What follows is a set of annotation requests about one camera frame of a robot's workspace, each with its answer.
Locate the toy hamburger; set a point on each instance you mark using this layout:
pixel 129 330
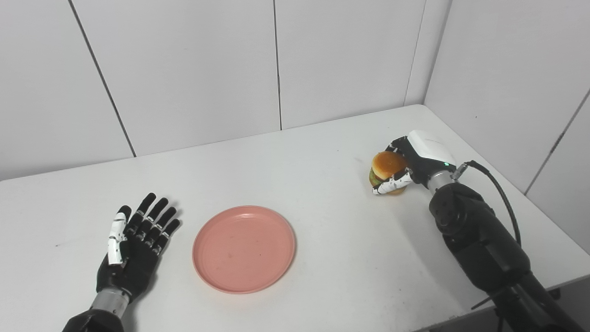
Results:
pixel 387 163

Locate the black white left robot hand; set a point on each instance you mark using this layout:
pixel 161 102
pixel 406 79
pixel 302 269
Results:
pixel 133 265

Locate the pink round plate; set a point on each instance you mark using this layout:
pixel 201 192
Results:
pixel 244 249

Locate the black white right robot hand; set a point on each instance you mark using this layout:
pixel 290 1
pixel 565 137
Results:
pixel 428 154

